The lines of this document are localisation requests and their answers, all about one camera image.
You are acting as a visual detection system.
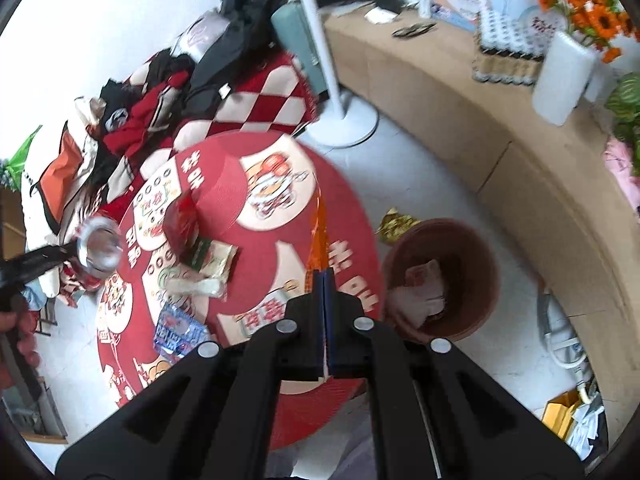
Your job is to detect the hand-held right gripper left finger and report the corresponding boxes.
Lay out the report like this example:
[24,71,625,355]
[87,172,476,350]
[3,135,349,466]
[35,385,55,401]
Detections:
[55,267,327,480]

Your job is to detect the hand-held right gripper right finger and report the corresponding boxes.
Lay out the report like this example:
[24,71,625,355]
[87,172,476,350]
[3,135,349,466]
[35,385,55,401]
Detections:
[326,270,584,480]

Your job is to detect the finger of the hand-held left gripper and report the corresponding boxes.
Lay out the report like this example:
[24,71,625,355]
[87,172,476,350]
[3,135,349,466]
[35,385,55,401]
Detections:
[0,242,81,288]

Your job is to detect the silver drink can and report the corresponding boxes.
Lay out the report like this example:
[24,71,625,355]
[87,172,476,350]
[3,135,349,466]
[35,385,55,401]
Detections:
[75,214,126,292]

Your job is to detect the orange snack wrapper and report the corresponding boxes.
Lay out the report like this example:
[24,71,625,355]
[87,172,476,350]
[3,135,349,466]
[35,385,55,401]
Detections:
[309,182,333,273]

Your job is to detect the gold foil wrapper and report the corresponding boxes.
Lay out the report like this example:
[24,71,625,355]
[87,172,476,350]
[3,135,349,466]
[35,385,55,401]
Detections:
[376,207,422,245]

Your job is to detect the brown plastic bin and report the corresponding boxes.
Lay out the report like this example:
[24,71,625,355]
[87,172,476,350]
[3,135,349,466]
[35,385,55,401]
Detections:
[381,217,501,343]

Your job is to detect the dark red snack wrapper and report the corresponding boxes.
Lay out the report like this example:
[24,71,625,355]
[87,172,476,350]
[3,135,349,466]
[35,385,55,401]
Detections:
[162,195,201,261]

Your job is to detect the person's left hand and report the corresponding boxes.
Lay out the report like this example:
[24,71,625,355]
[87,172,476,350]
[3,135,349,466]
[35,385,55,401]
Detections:
[0,310,40,392]

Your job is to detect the green plastic bag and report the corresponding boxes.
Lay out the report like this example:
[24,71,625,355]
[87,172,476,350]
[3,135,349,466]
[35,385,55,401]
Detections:
[0,127,43,181]

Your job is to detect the green white small packet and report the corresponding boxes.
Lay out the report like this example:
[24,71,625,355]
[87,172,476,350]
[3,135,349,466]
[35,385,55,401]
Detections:
[180,237,238,281]

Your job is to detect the white foam net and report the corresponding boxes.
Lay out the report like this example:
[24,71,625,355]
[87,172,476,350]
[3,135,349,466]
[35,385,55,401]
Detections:
[162,272,228,301]

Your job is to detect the blue snack packet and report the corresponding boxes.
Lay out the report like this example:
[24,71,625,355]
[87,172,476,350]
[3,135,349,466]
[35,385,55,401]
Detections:
[152,302,211,363]

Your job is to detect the round red table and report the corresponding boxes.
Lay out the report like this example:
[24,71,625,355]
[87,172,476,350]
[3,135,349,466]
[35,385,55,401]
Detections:
[95,130,386,453]

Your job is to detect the red black garment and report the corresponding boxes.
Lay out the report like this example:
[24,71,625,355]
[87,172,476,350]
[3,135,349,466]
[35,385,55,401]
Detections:
[102,72,193,158]

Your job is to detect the white standing fan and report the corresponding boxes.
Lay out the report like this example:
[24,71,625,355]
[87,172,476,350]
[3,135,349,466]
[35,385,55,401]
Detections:
[290,0,379,148]

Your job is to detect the yellow box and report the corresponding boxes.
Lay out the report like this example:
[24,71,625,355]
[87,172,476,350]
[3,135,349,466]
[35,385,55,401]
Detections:
[542,392,583,443]

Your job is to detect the grey printed cushion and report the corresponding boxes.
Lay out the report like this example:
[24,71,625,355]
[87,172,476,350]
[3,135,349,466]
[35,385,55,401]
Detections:
[170,10,231,63]

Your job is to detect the white crumpled papers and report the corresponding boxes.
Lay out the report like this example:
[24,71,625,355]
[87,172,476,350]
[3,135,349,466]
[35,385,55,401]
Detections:
[570,387,608,461]

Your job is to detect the grey green pillow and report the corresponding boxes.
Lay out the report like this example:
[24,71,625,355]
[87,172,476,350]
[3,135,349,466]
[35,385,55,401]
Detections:
[270,0,331,96]

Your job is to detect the black glasses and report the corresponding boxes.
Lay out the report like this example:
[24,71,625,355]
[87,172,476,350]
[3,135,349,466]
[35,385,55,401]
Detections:
[391,22,437,39]

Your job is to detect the black jacket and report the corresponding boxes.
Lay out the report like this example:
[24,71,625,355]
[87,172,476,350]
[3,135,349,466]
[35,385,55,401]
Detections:
[182,0,301,121]

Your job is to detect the group of small brown bottles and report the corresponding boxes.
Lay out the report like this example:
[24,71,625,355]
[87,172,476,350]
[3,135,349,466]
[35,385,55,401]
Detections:
[471,10,548,86]

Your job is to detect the pink cloth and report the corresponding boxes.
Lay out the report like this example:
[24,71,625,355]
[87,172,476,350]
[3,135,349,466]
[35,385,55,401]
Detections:
[602,137,640,211]

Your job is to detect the white ribbed vase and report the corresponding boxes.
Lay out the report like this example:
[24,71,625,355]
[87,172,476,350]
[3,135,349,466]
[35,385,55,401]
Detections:
[531,30,598,127]

